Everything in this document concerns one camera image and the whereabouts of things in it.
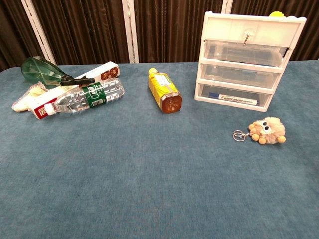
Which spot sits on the white plastic drawer unit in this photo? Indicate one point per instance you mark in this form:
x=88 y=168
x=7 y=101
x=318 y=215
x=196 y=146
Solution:
x=224 y=25

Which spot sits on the yellow tea bottle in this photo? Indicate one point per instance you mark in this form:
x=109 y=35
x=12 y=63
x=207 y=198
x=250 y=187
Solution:
x=162 y=85

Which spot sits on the clear green-label water bottle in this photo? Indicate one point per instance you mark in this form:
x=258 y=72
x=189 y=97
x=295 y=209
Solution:
x=99 y=95

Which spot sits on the white red toothpaste box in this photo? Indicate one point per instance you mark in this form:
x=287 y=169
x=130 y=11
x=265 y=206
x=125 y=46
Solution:
x=98 y=72

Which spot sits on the blue whiteboard marker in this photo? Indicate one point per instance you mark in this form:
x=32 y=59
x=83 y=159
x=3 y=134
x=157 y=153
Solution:
x=234 y=98

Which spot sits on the dark brown curtain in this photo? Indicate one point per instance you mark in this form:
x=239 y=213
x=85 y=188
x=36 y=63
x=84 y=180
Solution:
x=87 y=30

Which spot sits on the green spray bottle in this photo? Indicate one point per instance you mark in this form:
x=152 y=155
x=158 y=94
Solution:
x=37 y=69

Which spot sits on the white knitted cloth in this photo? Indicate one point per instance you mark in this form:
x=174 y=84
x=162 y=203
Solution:
x=21 y=103

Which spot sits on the yellow round lid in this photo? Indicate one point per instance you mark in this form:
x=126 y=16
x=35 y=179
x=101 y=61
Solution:
x=276 y=14

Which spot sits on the white frame post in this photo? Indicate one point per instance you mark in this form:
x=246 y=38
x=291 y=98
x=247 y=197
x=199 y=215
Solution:
x=130 y=32
x=37 y=27
x=226 y=5

